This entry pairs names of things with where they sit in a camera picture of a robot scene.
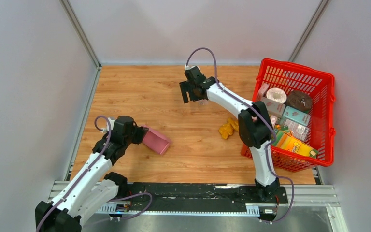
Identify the pink paper box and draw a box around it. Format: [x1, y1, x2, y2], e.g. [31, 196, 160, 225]
[143, 126, 171, 155]

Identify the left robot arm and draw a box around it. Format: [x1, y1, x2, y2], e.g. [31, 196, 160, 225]
[35, 116, 149, 232]

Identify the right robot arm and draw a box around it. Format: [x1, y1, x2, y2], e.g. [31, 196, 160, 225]
[179, 66, 280, 203]

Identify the pink grey snack box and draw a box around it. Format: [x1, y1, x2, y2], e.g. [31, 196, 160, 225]
[261, 97, 285, 117]

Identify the teal snack box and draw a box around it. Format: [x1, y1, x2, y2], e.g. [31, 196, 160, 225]
[281, 106, 311, 126]

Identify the small clear plastic bag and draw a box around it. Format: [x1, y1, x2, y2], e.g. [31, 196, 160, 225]
[199, 100, 208, 106]

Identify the yellow fried food toy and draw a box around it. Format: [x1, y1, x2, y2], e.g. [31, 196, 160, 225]
[218, 117, 239, 140]

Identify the pink white roll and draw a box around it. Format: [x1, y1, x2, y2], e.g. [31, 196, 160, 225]
[266, 87, 287, 104]

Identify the brown chocolate donut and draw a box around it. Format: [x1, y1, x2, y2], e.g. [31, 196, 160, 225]
[285, 90, 313, 113]

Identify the orange juice carton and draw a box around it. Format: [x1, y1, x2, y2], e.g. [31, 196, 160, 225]
[273, 130, 318, 158]

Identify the red plastic basket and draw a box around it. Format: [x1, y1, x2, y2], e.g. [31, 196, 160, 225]
[252, 58, 336, 172]

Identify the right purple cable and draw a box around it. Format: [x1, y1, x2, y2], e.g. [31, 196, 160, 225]
[185, 47, 296, 193]

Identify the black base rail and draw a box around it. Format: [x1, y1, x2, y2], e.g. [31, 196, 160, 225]
[48, 181, 340, 221]

